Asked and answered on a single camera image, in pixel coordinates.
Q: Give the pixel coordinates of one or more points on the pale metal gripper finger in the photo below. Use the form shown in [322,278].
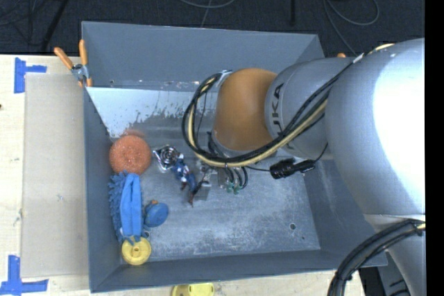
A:
[205,177]
[204,192]

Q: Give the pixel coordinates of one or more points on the blue red toy figure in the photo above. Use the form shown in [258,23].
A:
[183,173]

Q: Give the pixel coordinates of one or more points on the blue round toy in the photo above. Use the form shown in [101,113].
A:
[157,214]

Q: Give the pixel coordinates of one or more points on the grey metal bin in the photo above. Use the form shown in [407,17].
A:
[243,228]

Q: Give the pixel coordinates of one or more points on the blue microfibre duster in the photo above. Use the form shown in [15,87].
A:
[129,206]

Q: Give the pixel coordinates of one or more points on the orange scouring ball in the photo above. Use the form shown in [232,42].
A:
[130,154]

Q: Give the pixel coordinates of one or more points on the yellow flat plastic piece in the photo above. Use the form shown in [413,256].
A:
[193,290]

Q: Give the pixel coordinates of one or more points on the pale wood board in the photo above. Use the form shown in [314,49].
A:
[52,166]

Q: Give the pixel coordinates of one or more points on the black cylinder on white bracket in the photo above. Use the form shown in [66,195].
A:
[291,168]

